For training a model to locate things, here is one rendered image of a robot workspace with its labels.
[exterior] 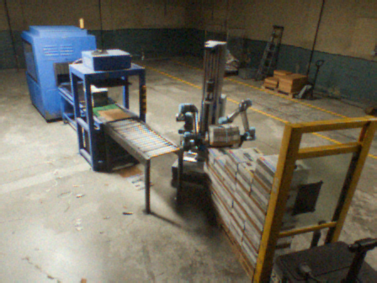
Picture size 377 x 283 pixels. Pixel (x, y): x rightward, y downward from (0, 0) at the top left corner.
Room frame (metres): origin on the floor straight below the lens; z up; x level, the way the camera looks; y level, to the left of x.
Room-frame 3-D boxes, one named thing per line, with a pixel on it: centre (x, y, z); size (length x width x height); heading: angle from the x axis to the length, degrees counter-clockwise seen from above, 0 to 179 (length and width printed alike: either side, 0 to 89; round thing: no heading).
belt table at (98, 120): (4.65, 1.31, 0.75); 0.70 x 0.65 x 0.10; 38
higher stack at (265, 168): (2.38, -0.85, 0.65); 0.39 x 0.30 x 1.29; 110
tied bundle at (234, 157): (2.93, -0.65, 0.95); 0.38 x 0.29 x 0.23; 108
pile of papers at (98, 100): (5.10, 1.67, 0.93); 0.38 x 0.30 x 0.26; 38
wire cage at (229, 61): (11.62, -1.05, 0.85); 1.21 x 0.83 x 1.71; 38
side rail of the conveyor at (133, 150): (3.70, 0.88, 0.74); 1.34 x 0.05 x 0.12; 38
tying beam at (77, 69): (4.65, 1.31, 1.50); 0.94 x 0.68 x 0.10; 128
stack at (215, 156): (3.06, -0.60, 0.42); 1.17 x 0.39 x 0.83; 20
